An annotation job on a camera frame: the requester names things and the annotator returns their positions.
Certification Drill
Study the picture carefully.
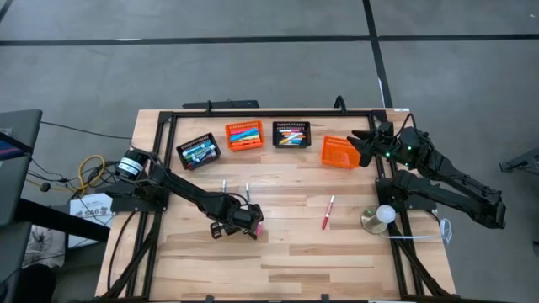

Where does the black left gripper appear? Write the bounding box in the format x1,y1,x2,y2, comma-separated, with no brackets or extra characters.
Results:
209,194,266,242

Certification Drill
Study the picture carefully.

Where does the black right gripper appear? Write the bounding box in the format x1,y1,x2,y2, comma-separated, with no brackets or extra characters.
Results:
345,121,431,168

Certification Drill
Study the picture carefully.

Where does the blue Expo whiteboard marker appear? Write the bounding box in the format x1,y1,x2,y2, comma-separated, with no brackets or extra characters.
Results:
191,154,219,166

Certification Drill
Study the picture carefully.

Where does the dark green Expo whiteboard marker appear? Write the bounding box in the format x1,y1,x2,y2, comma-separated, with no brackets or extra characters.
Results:
188,148,217,161

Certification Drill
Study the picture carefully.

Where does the light green Expo whiteboard marker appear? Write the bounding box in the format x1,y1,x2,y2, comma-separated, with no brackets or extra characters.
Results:
187,145,216,158

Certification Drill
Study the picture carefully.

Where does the teal Expo whiteboard marker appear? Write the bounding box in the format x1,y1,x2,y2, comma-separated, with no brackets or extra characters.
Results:
183,141,212,154

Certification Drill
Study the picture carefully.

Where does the orange plastic lattice basket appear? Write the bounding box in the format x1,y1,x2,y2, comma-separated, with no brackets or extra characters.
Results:
225,120,265,152
321,135,363,169

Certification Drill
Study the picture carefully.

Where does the red cap thin white marker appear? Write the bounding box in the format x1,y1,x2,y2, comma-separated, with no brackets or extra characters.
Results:
321,194,336,231

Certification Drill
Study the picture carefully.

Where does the white globe lamp brass base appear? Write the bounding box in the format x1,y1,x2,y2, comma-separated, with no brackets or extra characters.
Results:
360,204,398,236

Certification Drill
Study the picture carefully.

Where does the black plastic lattice basket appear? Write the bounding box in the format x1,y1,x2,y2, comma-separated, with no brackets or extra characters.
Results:
175,132,222,171
272,120,312,149

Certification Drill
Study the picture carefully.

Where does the black flat bar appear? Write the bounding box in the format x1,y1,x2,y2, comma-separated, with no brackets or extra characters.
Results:
182,99,260,109

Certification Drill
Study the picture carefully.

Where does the grey stand leg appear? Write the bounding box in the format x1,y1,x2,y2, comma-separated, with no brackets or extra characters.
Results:
499,146,539,173

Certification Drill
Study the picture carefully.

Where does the black diagonal stand leg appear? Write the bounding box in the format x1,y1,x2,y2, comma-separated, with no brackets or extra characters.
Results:
16,197,111,244

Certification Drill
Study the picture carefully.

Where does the white printed bag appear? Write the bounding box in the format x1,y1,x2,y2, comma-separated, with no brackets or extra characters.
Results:
21,225,67,270

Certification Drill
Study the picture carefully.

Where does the dark grey side desk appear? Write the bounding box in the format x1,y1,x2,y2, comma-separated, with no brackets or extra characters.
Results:
0,108,43,228

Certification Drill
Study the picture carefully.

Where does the laptop with blue screen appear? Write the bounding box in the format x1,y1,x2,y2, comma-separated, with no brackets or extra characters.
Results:
0,132,35,162

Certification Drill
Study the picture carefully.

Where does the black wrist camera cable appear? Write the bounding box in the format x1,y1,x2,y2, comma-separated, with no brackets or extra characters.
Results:
210,191,251,210

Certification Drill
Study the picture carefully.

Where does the white lamp cord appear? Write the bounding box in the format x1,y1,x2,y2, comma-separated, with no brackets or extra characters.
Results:
386,217,454,245

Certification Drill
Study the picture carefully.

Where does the black cable bundle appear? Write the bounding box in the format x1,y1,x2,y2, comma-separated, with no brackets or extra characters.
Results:
389,222,450,299
103,209,163,300

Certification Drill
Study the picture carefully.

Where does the yellow cable loop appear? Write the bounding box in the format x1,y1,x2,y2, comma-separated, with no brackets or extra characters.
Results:
77,154,106,194

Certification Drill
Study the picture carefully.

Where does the thin black floor cable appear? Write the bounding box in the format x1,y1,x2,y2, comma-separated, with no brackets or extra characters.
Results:
40,120,134,140

